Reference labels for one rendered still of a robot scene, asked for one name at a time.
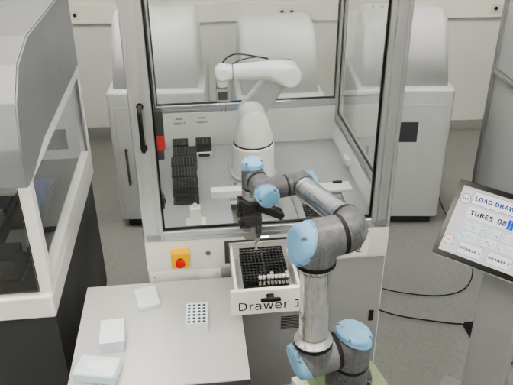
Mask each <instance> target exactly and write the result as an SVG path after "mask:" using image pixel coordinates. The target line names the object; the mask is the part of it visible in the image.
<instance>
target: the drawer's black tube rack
mask: <svg viewBox="0 0 513 385"><path fill-rule="evenodd" d="M262 248H263V249H262ZM265 248H267V249H265ZM251 249H252V250H251ZM254 249H255V248H254V247H247V248H239V252H240V254H239V258H240V268H241V273H242V279H243V285H244V289H249V288H260V287H270V286H289V283H286V280H285V283H282V280H281V284H279V280H278V283H277V284H275V281H274V284H271V281H270V285H268V284H267V281H266V285H263V281H262V284H261V286H260V285H259V281H257V282H247V283H244V278H252V277H259V275H261V276H262V277H263V275H265V276H266V277H267V275H268V274H269V275H270V272H271V271H272V272H273V275H274V276H275V274H279V273H280V274H283V273H285V271H286V270H287V266H286V262H285V258H284V255H283V252H282V246H281V245H280V246H269V247H257V250H254ZM241 250H242V251H241ZM244 250H245V251H244ZM280 250H281V251H280ZM254 251H256V252H254ZM258 251H259V252H258ZM244 252H246V253H244ZM247 252H249V253H247Z"/></svg>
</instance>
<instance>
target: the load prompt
mask: <svg viewBox="0 0 513 385"><path fill-rule="evenodd" d="M470 204H473V205H477V206H480V207H483V208H485V209H489V210H492V211H495V212H499V213H502V214H504V215H508V216H511V217H513V202H509V201H506V200H503V199H499V198H496V197H493V196H489V195H486V194H483V193H480V192H477V191H475V193H474V196H473V198H472V201H471V203H470Z"/></svg>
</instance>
